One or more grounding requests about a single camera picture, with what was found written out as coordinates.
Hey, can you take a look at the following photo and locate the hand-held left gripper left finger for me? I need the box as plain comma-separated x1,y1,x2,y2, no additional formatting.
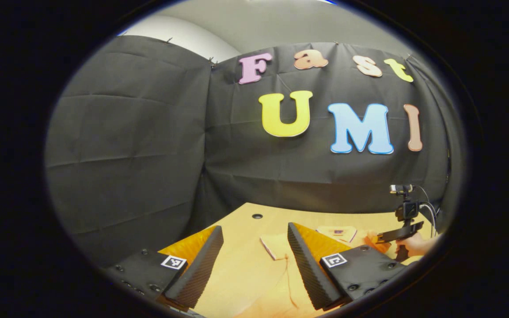
104,225,224,312

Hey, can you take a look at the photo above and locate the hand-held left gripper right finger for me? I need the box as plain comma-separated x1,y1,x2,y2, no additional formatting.
287,222,408,311

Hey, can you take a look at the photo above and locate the orange T-shirt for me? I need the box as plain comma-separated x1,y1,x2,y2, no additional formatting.
232,225,396,318

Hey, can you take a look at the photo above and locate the black backdrop cloth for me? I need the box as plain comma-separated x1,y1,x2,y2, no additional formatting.
45,35,465,265

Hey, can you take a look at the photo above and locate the thin gripper cable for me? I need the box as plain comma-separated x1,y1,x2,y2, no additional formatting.
414,185,439,239

